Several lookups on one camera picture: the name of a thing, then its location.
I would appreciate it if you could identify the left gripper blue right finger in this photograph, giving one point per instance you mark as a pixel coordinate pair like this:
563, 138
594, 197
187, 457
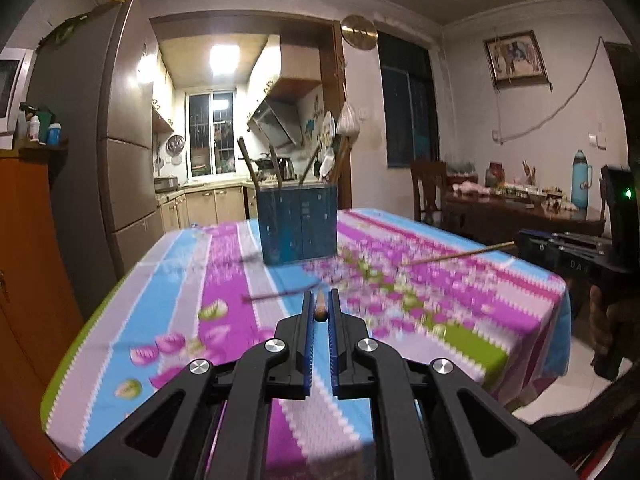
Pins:
350, 380

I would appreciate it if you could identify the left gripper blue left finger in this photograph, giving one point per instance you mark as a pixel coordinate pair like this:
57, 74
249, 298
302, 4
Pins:
290, 379

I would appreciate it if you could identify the chopstick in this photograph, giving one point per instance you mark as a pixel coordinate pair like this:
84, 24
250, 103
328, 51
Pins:
458, 255
248, 163
321, 311
309, 164

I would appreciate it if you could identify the beige kitchen base cabinets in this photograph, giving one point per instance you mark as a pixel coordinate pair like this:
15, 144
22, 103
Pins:
207, 204

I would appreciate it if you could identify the kitchen window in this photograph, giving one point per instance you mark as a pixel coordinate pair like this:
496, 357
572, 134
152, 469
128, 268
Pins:
210, 133

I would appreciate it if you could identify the kitchen ceiling light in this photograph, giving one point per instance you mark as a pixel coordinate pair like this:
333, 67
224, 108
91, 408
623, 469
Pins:
224, 59

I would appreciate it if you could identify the person's right hand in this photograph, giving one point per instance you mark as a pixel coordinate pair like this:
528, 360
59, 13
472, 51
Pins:
602, 320

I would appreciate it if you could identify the blue thermos bottle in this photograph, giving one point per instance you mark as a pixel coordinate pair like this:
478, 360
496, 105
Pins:
581, 180

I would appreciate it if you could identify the dark wooden side table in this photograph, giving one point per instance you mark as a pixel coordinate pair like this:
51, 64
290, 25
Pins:
492, 220

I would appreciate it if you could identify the floral striped tablecloth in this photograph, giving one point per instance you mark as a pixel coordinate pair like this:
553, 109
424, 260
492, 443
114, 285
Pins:
401, 352

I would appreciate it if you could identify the red lidded glass jar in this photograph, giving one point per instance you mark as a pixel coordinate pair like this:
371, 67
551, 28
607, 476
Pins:
495, 175

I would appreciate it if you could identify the pink cloth on side table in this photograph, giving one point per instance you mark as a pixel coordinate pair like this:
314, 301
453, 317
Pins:
471, 188

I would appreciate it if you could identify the blue perforated utensil holder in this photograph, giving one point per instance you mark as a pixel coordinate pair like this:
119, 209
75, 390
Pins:
297, 223

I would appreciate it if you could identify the dark wooden chair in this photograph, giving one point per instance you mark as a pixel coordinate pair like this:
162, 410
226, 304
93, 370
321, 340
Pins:
428, 184

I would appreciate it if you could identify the dark room window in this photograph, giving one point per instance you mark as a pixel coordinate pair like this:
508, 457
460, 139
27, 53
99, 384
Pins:
411, 124

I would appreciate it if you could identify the steel electric kettle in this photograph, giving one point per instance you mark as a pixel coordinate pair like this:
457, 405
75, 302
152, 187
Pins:
286, 168

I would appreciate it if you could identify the black wok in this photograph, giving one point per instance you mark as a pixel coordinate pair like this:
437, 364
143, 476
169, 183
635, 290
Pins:
263, 164

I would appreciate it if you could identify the white hanging plastic bag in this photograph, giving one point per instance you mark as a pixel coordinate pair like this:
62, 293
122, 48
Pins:
348, 124

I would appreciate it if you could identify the orange wooden cabinet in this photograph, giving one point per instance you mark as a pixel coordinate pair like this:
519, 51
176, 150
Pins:
39, 314

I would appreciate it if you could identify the steel range hood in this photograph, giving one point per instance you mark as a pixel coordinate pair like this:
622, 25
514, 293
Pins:
278, 122

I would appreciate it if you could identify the green container on cabinet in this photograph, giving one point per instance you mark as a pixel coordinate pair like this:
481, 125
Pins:
45, 120

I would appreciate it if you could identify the grey refrigerator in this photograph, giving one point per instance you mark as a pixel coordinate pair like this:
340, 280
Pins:
94, 73

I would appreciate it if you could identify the white medicine bottle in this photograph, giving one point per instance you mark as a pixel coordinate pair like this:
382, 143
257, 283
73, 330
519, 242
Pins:
33, 128

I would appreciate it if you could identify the white microwave oven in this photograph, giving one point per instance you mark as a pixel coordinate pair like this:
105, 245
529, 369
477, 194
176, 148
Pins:
15, 69

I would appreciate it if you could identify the framed wall picture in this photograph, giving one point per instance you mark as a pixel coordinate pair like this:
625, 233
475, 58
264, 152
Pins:
516, 61

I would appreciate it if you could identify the gold round wall clock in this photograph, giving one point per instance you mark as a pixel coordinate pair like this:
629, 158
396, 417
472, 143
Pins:
359, 32

